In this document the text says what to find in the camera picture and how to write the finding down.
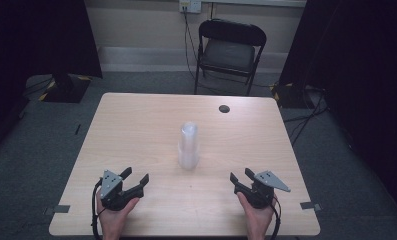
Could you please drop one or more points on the person's right hand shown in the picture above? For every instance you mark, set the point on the person's right hand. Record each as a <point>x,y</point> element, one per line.
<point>257,221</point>

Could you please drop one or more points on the person's left hand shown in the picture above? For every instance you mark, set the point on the person's left hand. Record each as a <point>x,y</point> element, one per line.
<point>114,221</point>

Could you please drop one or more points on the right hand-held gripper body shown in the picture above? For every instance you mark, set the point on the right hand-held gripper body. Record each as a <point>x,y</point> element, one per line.
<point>261,196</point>

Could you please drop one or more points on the small black floor object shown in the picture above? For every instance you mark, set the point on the small black floor object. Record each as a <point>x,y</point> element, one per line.
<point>77,129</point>

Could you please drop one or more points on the black stand base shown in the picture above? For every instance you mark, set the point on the black stand base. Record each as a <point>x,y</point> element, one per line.
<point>66,90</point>
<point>291,96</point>

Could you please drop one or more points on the black curtain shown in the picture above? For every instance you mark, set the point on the black curtain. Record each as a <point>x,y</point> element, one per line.
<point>362,66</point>
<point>36,36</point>

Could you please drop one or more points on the black round table grommet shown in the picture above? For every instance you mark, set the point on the black round table grommet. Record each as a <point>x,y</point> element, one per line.
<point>224,108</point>

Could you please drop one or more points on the black folding chair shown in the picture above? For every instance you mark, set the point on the black folding chair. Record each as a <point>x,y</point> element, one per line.
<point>231,55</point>

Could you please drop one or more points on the grey tape strip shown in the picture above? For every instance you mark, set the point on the grey tape strip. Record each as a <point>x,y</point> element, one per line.
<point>57,209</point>
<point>309,206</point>

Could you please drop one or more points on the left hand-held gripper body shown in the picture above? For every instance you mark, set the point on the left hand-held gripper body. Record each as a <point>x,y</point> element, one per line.
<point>114,196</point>

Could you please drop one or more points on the white wall socket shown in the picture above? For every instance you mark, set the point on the white wall socket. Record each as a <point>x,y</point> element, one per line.
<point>190,5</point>

